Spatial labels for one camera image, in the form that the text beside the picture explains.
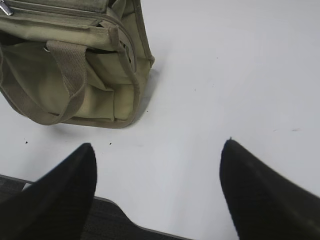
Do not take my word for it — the yellow canvas bag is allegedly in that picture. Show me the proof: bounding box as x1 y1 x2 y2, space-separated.
0 0 155 129

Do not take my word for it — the silver zipper pull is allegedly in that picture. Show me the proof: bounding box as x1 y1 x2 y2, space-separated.
0 0 14 16

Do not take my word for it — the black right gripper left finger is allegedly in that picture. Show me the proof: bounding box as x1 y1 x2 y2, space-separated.
0 143 97 240

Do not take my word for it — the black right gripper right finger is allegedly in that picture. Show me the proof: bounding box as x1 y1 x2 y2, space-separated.
219 139 320 240

